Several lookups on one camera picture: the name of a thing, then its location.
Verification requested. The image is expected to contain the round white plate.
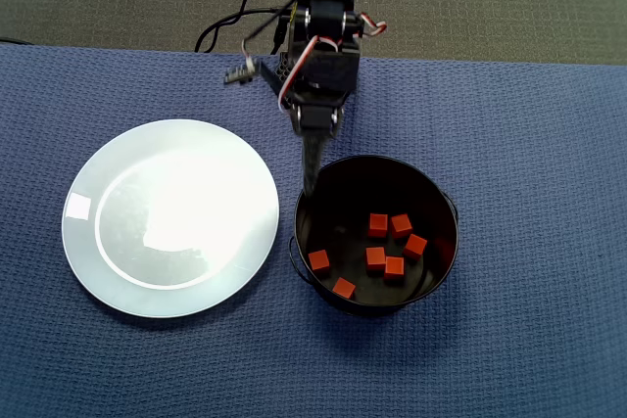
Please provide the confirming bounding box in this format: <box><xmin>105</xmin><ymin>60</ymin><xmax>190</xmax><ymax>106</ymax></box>
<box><xmin>61</xmin><ymin>117</ymin><xmax>281</xmax><ymax>320</ymax></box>

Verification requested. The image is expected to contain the black camera cable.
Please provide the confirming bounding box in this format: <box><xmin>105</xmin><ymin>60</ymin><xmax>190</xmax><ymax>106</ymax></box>
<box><xmin>241</xmin><ymin>0</ymin><xmax>300</xmax><ymax>60</ymax></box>

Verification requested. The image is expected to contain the black metal bucket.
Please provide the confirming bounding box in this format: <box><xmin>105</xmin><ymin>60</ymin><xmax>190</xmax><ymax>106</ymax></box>
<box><xmin>287</xmin><ymin>155</ymin><xmax>460</xmax><ymax>318</ymax></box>

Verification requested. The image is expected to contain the red white servo wire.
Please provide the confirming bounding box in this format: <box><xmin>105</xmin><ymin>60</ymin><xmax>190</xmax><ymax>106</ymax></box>
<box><xmin>277</xmin><ymin>34</ymin><xmax>344</xmax><ymax>114</ymax></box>

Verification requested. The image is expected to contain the small red cube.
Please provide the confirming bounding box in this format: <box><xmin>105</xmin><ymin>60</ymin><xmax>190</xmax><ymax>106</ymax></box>
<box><xmin>402</xmin><ymin>233</ymin><xmax>429</xmax><ymax>261</ymax></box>
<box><xmin>332</xmin><ymin>276</ymin><xmax>358</xmax><ymax>301</ymax></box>
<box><xmin>364</xmin><ymin>246</ymin><xmax>387</xmax><ymax>272</ymax></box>
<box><xmin>389</xmin><ymin>213</ymin><xmax>413</xmax><ymax>240</ymax></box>
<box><xmin>308</xmin><ymin>249</ymin><xmax>331</xmax><ymax>274</ymax></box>
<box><xmin>367</xmin><ymin>212</ymin><xmax>390</xmax><ymax>238</ymax></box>
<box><xmin>383</xmin><ymin>255</ymin><xmax>406</xmax><ymax>282</ymax></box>

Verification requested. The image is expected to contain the small wrist camera board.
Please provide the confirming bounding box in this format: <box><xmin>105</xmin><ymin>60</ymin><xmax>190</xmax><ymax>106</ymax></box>
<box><xmin>223</xmin><ymin>58</ymin><xmax>283</xmax><ymax>96</ymax></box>

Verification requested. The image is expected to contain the blue woven table cloth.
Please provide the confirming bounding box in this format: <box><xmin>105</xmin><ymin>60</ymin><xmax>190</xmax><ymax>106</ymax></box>
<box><xmin>0</xmin><ymin>43</ymin><xmax>627</xmax><ymax>418</ymax></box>

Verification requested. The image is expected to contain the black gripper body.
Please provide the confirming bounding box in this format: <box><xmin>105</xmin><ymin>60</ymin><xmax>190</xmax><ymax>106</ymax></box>
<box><xmin>285</xmin><ymin>37</ymin><xmax>362</xmax><ymax>110</ymax></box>

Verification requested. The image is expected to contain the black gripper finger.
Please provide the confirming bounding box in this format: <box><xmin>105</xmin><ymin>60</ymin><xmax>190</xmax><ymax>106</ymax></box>
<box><xmin>292</xmin><ymin>103</ymin><xmax>343</xmax><ymax>199</ymax></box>

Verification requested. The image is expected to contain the thick black cable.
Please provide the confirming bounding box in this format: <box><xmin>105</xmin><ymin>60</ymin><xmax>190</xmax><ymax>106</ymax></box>
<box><xmin>194</xmin><ymin>0</ymin><xmax>293</xmax><ymax>55</ymax></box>

